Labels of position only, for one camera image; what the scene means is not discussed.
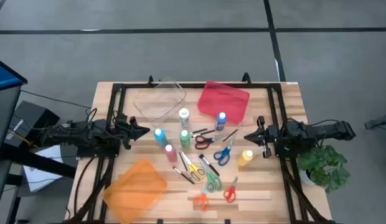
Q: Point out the thick round paint brush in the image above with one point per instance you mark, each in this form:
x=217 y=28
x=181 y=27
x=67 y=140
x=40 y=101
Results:
x=210 y=165

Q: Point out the clear plastic bin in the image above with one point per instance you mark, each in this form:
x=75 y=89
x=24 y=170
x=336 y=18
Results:
x=158 y=102

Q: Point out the red translucent plastic bin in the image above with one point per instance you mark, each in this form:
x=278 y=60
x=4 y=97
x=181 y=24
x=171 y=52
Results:
x=224 y=101

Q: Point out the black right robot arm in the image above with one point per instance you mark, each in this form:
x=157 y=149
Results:
x=320 y=130

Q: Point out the white plant pot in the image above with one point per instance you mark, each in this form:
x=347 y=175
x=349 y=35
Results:
x=305 y=179

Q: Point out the black box white print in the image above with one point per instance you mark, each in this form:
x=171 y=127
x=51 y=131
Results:
x=34 y=116

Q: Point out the pink paint bottle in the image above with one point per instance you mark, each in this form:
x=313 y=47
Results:
x=171 y=154

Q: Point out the green paint bottle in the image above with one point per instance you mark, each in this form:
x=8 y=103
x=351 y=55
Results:
x=185 y=140

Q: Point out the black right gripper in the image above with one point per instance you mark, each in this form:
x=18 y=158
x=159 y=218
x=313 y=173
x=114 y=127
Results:
x=269 y=133

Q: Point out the light blue paint bottle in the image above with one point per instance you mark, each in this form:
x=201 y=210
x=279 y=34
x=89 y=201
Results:
x=161 y=138

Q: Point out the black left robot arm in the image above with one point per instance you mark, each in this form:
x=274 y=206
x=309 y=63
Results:
x=87 y=135

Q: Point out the white paper sheet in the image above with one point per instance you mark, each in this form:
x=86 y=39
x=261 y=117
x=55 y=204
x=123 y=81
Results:
x=40 y=180

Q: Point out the black aluminium table frame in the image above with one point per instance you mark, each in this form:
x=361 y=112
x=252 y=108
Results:
x=193 y=85

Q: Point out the orange translucent plastic bin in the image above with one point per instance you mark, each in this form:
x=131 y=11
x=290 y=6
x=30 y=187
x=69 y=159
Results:
x=134 y=189

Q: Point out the yellow paint bottle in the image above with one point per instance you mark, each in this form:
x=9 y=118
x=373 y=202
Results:
x=244 y=158

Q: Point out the dark blue paint bottle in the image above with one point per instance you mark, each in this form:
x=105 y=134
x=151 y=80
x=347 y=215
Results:
x=220 y=123

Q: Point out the green potted plant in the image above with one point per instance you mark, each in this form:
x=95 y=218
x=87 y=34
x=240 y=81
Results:
x=327 y=161

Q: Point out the black frame clamp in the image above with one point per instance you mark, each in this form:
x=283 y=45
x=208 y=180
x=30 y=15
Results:
x=246 y=79
x=150 y=81

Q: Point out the small black edge bracket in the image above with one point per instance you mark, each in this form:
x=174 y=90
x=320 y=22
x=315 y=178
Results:
x=160 y=221
x=227 y=221

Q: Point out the white paint bottle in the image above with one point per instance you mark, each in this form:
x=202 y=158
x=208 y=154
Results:
x=184 y=118

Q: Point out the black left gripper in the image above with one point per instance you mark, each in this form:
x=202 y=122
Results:
x=126 y=130

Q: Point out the black stand beam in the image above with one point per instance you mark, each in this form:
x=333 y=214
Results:
x=40 y=161

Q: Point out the black stand foot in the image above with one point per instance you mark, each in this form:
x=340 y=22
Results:
x=379 y=123

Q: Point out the black-framed monitor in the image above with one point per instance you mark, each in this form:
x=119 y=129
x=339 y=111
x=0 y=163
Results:
x=3 y=77

